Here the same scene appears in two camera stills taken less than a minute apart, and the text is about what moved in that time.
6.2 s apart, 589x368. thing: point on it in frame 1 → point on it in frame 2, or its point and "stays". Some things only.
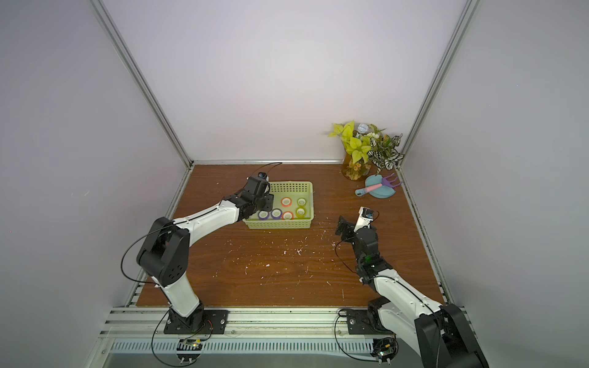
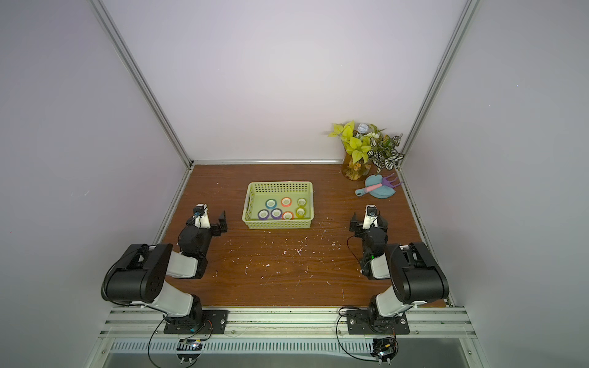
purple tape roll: x=263 y=215 stays
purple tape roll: x=276 y=214 stays
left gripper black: x=269 y=198 → x=222 y=225
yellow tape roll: x=301 y=212 stays
